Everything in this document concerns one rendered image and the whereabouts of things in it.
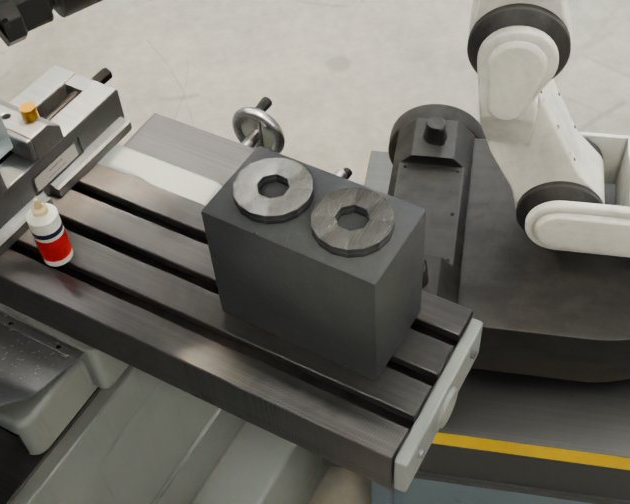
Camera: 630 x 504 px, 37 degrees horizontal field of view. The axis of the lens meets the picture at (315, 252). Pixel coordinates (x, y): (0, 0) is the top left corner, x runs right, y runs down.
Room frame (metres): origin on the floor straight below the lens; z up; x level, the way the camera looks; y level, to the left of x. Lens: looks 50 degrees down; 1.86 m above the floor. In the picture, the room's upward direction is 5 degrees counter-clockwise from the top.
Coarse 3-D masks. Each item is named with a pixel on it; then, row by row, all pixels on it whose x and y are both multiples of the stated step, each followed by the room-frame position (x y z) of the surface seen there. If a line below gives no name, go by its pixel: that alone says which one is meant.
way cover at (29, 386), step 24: (0, 312) 0.79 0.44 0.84; (0, 336) 0.74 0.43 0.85; (24, 336) 0.74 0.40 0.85; (48, 336) 0.74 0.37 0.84; (0, 360) 0.69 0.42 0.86; (24, 360) 0.69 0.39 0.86; (48, 360) 0.69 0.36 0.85; (72, 360) 0.69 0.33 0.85; (0, 384) 0.65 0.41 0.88; (24, 384) 0.65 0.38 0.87; (48, 384) 0.65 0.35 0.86
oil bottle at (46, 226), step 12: (36, 204) 0.81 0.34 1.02; (48, 204) 0.83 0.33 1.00; (36, 216) 0.81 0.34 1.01; (48, 216) 0.81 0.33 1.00; (36, 228) 0.80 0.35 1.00; (48, 228) 0.80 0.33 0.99; (60, 228) 0.81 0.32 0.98; (36, 240) 0.80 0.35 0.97; (48, 240) 0.80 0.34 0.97; (60, 240) 0.80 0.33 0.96; (48, 252) 0.80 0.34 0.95; (60, 252) 0.80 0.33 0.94; (72, 252) 0.82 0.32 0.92; (48, 264) 0.80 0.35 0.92; (60, 264) 0.80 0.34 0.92
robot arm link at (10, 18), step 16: (0, 0) 0.89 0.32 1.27; (16, 0) 0.90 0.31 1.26; (32, 0) 0.91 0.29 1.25; (48, 0) 0.92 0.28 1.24; (64, 0) 0.92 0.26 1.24; (80, 0) 0.94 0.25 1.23; (96, 0) 0.95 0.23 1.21; (0, 16) 0.87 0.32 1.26; (16, 16) 0.88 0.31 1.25; (32, 16) 0.90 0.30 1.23; (48, 16) 0.91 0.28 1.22; (64, 16) 0.94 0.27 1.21; (0, 32) 0.89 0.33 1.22; (16, 32) 0.87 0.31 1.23
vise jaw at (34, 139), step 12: (0, 108) 1.00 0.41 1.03; (12, 108) 1.00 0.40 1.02; (12, 120) 0.97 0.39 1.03; (36, 120) 0.96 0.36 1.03; (48, 120) 0.98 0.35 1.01; (12, 132) 0.94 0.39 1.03; (24, 132) 0.94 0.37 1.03; (36, 132) 0.94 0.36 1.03; (48, 132) 0.95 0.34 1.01; (60, 132) 0.97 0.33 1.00; (12, 144) 0.94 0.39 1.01; (24, 144) 0.93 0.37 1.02; (36, 144) 0.93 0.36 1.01; (48, 144) 0.95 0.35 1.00; (24, 156) 0.93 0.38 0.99; (36, 156) 0.93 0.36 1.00
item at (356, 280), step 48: (240, 192) 0.71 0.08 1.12; (288, 192) 0.71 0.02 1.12; (336, 192) 0.70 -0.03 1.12; (240, 240) 0.67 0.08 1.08; (288, 240) 0.65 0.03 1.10; (336, 240) 0.63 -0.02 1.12; (384, 240) 0.63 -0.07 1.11; (240, 288) 0.68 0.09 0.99; (288, 288) 0.64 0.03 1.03; (336, 288) 0.61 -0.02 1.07; (384, 288) 0.59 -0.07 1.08; (288, 336) 0.65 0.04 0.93; (336, 336) 0.61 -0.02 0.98; (384, 336) 0.60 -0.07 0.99
